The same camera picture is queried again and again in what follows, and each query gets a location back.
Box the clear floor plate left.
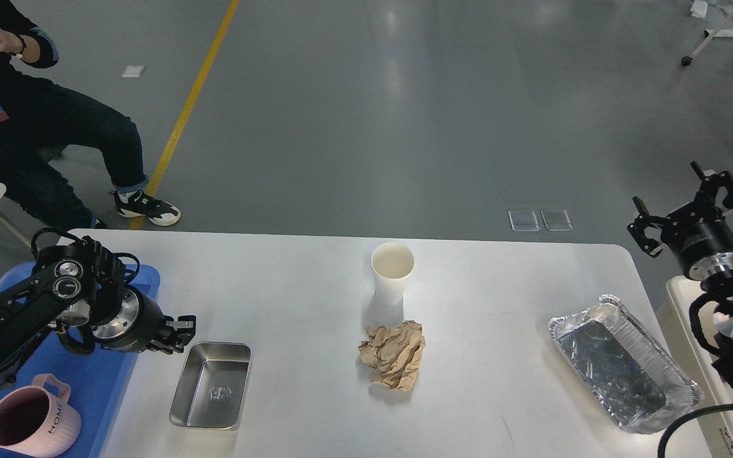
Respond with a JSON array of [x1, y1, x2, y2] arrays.
[[507, 211, 540, 232]]

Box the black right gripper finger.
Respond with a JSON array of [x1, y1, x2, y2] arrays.
[[627, 197, 671, 258], [690, 160, 733, 214]]

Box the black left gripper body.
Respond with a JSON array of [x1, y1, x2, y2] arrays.
[[92, 286, 173, 353]]

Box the clear floor plate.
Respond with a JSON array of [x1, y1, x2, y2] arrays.
[[540, 209, 573, 232], [507, 211, 540, 232]]

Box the blue plastic tray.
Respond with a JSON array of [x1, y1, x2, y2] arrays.
[[0, 263, 160, 457]]

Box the aluminium foil tray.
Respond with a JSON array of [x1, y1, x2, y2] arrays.
[[548, 294, 704, 434]]

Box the black cable right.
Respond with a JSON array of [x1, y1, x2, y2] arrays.
[[657, 398, 733, 458]]

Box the clear floor plate right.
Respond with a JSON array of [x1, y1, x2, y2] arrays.
[[540, 209, 573, 232]]

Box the stainless steel rectangular tray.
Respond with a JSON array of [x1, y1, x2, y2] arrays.
[[169, 342, 252, 430]]

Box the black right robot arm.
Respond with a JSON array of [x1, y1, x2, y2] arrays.
[[627, 162, 733, 457]]

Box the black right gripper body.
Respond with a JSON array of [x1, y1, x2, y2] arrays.
[[661, 205, 733, 281]]

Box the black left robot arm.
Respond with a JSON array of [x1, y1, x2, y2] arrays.
[[0, 227, 197, 389]]

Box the pink ribbed mug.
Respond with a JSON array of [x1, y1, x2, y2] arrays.
[[0, 373, 82, 457]]

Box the seated person dark clothes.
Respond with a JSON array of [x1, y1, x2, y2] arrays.
[[0, 1, 181, 231]]

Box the white paper cup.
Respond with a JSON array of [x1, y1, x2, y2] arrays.
[[370, 242, 415, 305]]

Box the white bin right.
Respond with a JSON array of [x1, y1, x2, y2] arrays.
[[655, 275, 733, 457]]

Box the crumpled brown paper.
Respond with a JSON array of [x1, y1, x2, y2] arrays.
[[358, 320, 426, 392]]

